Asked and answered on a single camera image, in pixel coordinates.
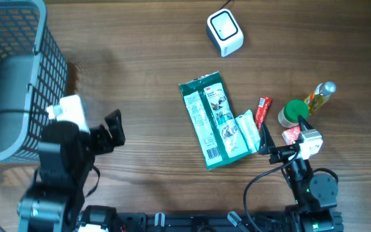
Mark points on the grey plastic mesh basket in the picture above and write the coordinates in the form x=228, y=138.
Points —
x=33, y=75

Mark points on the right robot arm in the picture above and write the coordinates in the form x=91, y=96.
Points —
x=315, y=190

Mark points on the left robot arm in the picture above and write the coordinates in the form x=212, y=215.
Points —
x=67, y=155

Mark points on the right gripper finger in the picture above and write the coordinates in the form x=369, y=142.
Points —
x=267, y=145
x=303, y=124

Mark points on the red white tube package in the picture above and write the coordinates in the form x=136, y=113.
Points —
x=263, y=107

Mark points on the pink Kleenex tissue pack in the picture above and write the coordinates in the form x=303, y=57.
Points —
x=290, y=135

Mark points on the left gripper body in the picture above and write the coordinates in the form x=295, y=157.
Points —
x=100, y=141

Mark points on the yellow oil bottle silver cap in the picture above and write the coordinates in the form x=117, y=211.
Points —
x=320, y=96

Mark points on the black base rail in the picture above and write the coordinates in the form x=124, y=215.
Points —
x=201, y=222

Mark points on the Knorr jar green lid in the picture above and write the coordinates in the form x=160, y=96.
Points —
x=288, y=116

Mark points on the teal toothbrush package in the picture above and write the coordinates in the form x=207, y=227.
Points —
x=249, y=130

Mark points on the white barcode scanner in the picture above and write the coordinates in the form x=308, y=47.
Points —
x=224, y=32

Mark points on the green 3M gloves package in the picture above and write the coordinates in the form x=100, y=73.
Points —
x=207, y=104

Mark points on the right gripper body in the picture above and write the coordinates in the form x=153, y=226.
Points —
x=281, y=153

